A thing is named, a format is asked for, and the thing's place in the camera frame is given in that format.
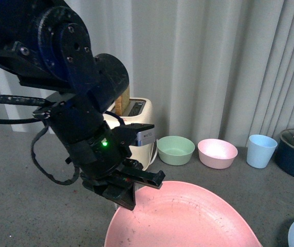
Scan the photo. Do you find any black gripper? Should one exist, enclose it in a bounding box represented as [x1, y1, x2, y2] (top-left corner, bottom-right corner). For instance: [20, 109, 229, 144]
[65, 126, 166, 210]

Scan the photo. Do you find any pink plate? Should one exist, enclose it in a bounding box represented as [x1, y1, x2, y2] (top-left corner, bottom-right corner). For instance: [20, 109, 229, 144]
[104, 181, 261, 246]

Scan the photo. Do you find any green bowl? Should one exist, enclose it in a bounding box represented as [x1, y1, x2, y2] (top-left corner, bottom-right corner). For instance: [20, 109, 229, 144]
[157, 136, 195, 166]

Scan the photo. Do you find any pink bowl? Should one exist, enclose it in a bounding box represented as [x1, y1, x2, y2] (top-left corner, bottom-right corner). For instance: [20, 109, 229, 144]
[197, 138, 238, 169]

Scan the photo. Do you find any toast slice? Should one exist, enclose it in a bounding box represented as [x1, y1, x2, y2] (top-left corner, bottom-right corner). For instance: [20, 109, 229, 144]
[115, 86, 130, 116]

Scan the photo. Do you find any white toaster cord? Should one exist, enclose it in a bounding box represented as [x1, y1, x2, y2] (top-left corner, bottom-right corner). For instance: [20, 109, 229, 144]
[146, 138, 159, 170]

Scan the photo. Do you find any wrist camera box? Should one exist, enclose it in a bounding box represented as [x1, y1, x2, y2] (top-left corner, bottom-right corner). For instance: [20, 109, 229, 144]
[113, 122, 155, 147]

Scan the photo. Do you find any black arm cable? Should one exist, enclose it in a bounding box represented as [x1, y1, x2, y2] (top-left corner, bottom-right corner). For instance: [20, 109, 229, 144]
[0, 84, 86, 186]

